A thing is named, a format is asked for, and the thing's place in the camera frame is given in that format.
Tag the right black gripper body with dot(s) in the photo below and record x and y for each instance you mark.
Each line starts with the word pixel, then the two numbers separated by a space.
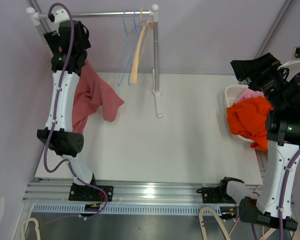
pixel 271 83

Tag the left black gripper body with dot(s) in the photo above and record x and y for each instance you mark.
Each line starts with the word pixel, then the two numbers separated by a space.
pixel 53 40

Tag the light pink t shirt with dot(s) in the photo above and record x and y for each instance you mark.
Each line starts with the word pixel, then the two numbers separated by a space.
pixel 247 94

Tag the salmon pink t shirt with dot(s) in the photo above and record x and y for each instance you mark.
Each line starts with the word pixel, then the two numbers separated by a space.
pixel 92 93

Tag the beige plastic hanger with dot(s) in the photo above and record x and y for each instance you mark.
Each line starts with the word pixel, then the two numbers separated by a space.
pixel 141 16
pixel 146 29

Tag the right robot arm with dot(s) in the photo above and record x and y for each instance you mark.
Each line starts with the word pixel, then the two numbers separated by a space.
pixel 272 207

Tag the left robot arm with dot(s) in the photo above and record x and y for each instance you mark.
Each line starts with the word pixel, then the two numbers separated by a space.
pixel 69 44

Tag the beige hanger bottom right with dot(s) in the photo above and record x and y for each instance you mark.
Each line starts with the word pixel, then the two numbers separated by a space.
pixel 265 235

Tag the white plastic laundry basket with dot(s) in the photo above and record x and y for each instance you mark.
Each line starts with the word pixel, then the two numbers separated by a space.
pixel 231 94

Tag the silver clothes rack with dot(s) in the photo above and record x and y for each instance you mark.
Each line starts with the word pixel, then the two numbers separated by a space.
pixel 36 18

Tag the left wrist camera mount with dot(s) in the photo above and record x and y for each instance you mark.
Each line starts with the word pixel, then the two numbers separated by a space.
pixel 58 16

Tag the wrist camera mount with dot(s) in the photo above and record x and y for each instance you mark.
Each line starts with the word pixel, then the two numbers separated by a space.
pixel 294 63
pixel 58 16

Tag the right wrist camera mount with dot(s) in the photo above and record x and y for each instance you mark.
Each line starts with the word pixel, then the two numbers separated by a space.
pixel 294 63

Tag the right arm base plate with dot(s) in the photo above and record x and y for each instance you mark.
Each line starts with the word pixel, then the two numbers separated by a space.
pixel 214 195

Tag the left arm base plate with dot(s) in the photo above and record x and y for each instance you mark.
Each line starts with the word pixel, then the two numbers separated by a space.
pixel 83 193

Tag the aluminium mounting rail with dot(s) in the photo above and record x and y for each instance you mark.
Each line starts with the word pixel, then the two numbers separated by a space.
pixel 146 198

